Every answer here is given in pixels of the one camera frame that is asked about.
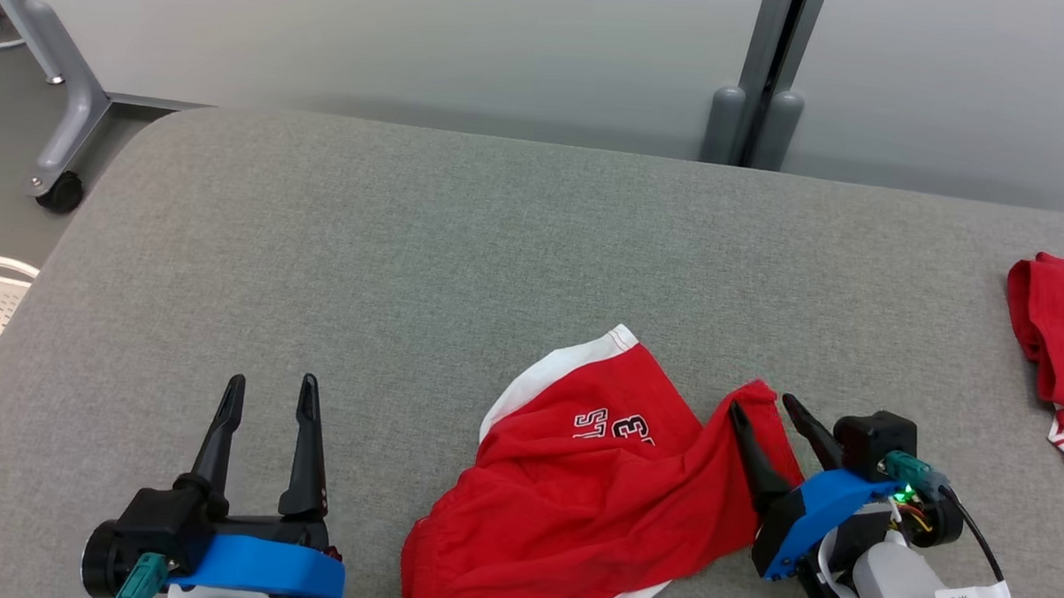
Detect teal plug right camera cable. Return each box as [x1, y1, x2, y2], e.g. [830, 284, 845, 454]
[876, 450, 1028, 598]

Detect grey partition post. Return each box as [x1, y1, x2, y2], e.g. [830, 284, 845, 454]
[700, 0, 826, 173]

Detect red white shorts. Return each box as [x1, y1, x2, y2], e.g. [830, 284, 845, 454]
[400, 317, 810, 598]

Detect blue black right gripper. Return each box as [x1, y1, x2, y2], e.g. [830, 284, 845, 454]
[723, 392, 968, 587]

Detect teal plug camera cable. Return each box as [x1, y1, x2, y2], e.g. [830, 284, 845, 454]
[114, 552, 170, 598]
[876, 450, 1028, 598]

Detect red white Bulls jersey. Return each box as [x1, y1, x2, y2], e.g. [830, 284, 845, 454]
[1000, 252, 1064, 467]

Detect teal plug left camera cable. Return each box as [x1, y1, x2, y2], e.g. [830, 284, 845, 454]
[114, 552, 170, 598]

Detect grey fabric sofa cushion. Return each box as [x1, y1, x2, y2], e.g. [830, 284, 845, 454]
[0, 99, 1064, 598]

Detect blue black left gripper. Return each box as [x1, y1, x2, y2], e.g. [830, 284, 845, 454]
[79, 366, 353, 598]

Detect grey wheeled metal stand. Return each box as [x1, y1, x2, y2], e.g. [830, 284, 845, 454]
[0, 0, 216, 219]

